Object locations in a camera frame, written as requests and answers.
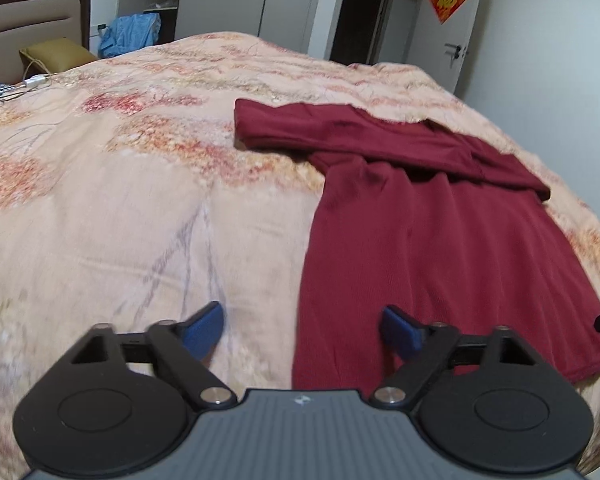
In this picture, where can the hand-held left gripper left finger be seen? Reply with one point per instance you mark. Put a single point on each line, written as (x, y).
(204, 327)

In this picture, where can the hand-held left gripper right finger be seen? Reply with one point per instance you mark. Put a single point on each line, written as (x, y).
(399, 329)

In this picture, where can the dark red sweater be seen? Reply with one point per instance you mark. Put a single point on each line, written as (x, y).
(430, 240)

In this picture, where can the floral beige blanket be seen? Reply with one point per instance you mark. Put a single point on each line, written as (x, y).
(130, 200)

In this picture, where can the white room door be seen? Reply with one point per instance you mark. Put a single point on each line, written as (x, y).
(440, 50)

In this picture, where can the blue garment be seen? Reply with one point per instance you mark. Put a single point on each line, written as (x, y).
(130, 35)

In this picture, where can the olive green pillow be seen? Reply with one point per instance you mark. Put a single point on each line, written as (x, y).
(55, 55)

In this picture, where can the beige padded bed headboard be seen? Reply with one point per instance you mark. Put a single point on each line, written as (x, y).
(25, 20)

